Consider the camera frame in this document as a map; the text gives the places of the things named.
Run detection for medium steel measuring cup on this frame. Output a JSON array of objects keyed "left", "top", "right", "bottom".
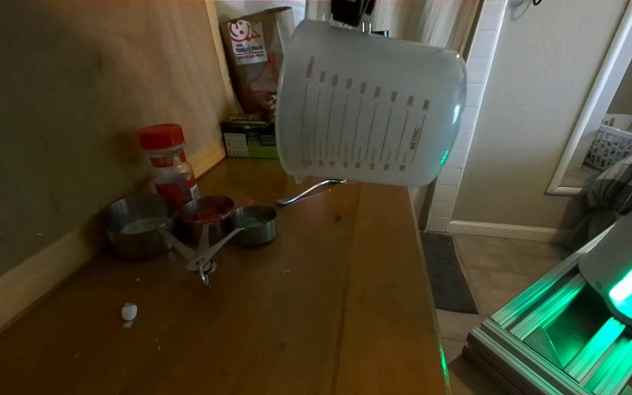
[{"left": 177, "top": 195, "right": 234, "bottom": 244}]

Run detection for silver fork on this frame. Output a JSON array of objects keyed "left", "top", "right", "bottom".
[{"left": 276, "top": 178, "right": 346, "bottom": 205}]

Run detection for green box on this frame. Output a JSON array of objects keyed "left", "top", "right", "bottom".
[{"left": 221, "top": 119, "right": 279, "bottom": 159}]

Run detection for white laundry basket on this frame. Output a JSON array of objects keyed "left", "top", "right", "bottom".
[{"left": 583, "top": 114, "right": 632, "bottom": 171}]

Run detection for red white food bag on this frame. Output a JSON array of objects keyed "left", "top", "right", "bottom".
[{"left": 219, "top": 6, "right": 294, "bottom": 119}]

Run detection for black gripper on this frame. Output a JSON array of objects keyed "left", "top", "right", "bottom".
[{"left": 332, "top": 0, "right": 375, "bottom": 25}]

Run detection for clear plastic measuring jug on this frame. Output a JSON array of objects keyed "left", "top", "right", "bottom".
[{"left": 276, "top": 20, "right": 467, "bottom": 186}]

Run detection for small steel measuring cup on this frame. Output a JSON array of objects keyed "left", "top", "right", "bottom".
[{"left": 202, "top": 204, "right": 276, "bottom": 271}]

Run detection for wooden dresser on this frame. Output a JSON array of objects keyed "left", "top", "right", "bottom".
[{"left": 0, "top": 159, "right": 449, "bottom": 395}]

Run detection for dark floor mat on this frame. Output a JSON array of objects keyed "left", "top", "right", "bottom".
[{"left": 422, "top": 233, "right": 476, "bottom": 314}]

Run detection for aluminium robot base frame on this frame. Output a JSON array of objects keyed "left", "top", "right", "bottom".
[{"left": 465, "top": 233, "right": 632, "bottom": 395}]

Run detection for red lid spice shaker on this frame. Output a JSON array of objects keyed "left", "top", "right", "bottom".
[{"left": 138, "top": 122, "right": 199, "bottom": 205}]

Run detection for white crumb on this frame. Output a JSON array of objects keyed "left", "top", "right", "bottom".
[{"left": 121, "top": 302, "right": 138, "bottom": 327}]

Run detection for wooden backboard panel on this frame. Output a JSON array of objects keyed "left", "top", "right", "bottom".
[{"left": 0, "top": 0, "right": 236, "bottom": 332}]

